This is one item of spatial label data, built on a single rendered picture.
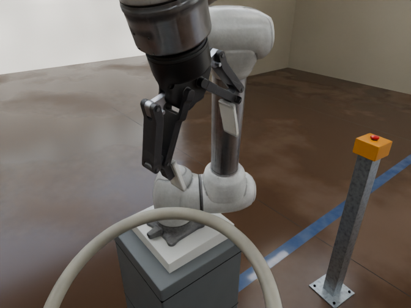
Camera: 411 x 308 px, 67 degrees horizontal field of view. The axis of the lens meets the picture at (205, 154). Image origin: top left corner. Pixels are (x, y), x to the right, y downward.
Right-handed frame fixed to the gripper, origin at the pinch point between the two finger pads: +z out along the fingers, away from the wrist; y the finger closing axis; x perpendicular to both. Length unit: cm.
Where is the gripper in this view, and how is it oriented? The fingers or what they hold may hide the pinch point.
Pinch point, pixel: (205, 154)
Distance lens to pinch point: 50.8
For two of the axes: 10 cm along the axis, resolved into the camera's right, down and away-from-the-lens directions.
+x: 7.5, 4.0, -5.3
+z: 1.7, 6.5, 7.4
